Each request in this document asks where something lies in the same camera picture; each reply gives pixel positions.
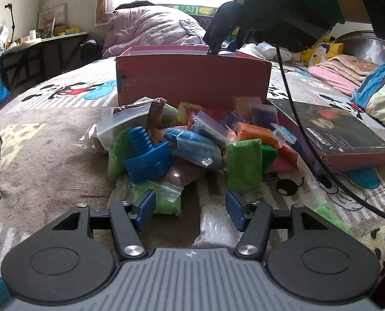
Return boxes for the folded pink brown towels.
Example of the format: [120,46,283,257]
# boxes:
[308,54,379,96]

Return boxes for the light green clay bag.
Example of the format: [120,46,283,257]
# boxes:
[108,129,182,216]

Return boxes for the red clay bag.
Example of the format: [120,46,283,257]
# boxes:
[278,144,299,167]

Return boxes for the black desk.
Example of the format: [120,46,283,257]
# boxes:
[1,32,89,91]

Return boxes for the green black gloved right hand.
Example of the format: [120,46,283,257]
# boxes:
[253,0,345,53]

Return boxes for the pink open cardboard box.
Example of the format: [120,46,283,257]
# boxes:
[115,45,272,111]

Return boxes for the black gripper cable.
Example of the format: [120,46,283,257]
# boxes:
[275,45,385,225]

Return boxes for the green plastic mould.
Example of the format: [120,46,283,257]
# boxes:
[261,145,278,173]

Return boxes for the dark purple clay bag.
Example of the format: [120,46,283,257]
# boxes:
[251,104,279,131]

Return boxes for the brown clay bag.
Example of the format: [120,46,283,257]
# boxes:
[112,97,167,137]

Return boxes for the cartoon print bed blanket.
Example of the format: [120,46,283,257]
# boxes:
[0,58,385,305]

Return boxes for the white clay bag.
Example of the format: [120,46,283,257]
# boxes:
[192,195,243,249]

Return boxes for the blue clay bag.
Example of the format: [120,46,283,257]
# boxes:
[163,127,225,170]

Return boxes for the dark green clay block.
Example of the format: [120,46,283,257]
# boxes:
[226,139,262,193]

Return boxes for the orange clay bag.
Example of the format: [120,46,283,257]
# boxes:
[235,122,280,150]

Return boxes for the blue plastic screw tool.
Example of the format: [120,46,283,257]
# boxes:
[123,126,174,184]

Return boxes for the magenta clay bag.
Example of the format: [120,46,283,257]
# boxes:
[268,156,293,173]

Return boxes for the yellow clay bag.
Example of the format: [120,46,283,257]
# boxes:
[176,102,203,126]

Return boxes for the teal clay bag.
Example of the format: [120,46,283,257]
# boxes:
[270,123,298,147]

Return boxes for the purple crumpled duvet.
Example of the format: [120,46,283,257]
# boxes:
[103,6,205,58]

